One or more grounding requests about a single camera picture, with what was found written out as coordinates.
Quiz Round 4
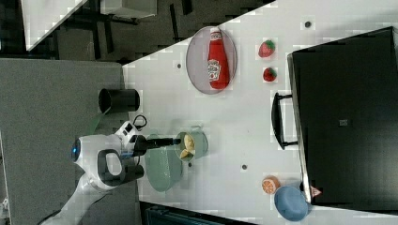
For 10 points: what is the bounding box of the small red toy strawberry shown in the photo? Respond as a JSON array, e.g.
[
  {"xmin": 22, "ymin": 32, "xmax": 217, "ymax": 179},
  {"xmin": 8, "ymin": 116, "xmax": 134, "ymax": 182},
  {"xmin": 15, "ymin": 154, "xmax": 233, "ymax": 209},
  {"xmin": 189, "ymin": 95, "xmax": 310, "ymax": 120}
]
[{"xmin": 263, "ymin": 67, "xmax": 277, "ymax": 82}]

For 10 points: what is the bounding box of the blue bowl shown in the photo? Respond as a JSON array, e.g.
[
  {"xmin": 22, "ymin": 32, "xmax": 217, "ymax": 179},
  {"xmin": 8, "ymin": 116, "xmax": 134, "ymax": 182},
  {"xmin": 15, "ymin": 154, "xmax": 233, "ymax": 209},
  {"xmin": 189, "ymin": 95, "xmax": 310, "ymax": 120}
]
[{"xmin": 274, "ymin": 186, "xmax": 309, "ymax": 222}]

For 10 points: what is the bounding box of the white side table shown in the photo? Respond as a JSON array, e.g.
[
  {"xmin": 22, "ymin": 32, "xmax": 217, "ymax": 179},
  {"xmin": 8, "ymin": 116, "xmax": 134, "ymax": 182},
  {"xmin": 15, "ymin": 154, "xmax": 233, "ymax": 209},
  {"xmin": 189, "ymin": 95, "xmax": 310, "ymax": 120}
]
[{"xmin": 21, "ymin": 0, "xmax": 88, "ymax": 52}]

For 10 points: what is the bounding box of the green oval colander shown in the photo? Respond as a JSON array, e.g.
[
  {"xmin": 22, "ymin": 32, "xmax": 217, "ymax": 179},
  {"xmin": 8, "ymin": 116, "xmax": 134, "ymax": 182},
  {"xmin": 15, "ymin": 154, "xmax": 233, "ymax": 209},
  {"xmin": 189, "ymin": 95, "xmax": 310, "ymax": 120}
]
[{"xmin": 145, "ymin": 145, "xmax": 182, "ymax": 192}]

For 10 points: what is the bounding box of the green slotted spatula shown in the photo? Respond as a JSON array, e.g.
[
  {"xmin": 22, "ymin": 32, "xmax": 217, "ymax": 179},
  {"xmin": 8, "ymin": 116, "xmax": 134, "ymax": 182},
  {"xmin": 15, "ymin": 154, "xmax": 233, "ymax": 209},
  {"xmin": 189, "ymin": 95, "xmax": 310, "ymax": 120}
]
[{"xmin": 84, "ymin": 110, "xmax": 109, "ymax": 135}]

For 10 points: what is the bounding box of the red ketchup bottle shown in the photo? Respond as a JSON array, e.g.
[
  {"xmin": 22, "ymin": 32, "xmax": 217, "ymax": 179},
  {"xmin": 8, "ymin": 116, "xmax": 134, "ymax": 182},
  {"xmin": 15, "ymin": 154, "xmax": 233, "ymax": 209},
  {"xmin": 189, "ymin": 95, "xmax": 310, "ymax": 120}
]
[{"xmin": 207, "ymin": 27, "xmax": 230, "ymax": 90}]

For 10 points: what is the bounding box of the peeled toy banana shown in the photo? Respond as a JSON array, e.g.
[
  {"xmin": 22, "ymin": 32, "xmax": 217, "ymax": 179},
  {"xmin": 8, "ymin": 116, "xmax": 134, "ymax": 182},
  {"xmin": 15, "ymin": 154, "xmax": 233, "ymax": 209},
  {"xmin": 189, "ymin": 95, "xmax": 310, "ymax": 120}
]
[{"xmin": 180, "ymin": 134, "xmax": 195, "ymax": 158}]

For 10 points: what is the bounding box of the green metal mug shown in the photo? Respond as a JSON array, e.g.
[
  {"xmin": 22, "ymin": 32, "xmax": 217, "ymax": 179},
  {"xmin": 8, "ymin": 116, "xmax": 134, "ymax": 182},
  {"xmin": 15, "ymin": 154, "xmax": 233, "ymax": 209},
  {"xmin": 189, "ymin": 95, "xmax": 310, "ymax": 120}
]
[{"xmin": 175, "ymin": 126, "xmax": 208, "ymax": 162}]

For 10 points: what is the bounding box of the orange half toy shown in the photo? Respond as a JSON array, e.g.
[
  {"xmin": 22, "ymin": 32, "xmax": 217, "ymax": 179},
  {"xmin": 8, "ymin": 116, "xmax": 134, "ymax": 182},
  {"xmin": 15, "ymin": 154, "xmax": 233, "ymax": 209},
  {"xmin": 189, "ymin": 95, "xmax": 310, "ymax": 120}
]
[{"xmin": 262, "ymin": 175, "xmax": 281, "ymax": 194}]

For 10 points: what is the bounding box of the blue metal frame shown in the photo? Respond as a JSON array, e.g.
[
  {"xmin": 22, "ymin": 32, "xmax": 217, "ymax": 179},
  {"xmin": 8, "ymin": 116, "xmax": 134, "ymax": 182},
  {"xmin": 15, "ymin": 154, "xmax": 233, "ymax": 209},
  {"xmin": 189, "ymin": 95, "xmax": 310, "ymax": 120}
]
[{"xmin": 145, "ymin": 207, "xmax": 251, "ymax": 225}]

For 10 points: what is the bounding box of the black cylinder cup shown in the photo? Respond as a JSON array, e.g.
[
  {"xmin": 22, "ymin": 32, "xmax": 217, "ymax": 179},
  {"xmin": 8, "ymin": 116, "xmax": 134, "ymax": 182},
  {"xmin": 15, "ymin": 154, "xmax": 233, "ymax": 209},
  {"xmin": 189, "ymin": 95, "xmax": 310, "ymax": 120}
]
[{"xmin": 123, "ymin": 165, "xmax": 145, "ymax": 184}]

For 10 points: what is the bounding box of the grey round plate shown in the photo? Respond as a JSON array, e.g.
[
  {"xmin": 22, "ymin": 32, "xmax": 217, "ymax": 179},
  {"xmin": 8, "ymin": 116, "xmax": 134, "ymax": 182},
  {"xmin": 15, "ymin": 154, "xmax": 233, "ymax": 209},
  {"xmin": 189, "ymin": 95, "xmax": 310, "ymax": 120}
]
[{"xmin": 186, "ymin": 26, "xmax": 237, "ymax": 95}]

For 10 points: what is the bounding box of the large red toy strawberry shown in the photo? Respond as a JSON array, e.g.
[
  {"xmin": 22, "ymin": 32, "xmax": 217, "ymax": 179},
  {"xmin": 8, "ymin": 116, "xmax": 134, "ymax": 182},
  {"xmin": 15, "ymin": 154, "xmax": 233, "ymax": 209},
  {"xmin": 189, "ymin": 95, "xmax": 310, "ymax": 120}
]
[{"xmin": 258, "ymin": 39, "xmax": 275, "ymax": 57}]

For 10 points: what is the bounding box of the black utensil holder cup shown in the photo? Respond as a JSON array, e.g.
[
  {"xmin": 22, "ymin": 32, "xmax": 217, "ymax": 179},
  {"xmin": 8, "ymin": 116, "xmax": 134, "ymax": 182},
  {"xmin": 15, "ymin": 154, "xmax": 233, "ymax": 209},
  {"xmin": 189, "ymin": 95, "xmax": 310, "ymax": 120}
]
[{"xmin": 99, "ymin": 88, "xmax": 140, "ymax": 113}]

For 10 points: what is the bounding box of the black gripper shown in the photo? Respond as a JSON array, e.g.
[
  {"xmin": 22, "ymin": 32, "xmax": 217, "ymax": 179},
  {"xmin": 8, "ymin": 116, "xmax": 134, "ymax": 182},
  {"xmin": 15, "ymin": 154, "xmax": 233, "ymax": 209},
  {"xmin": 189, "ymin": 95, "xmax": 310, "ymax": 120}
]
[{"xmin": 133, "ymin": 135, "xmax": 181, "ymax": 157}]

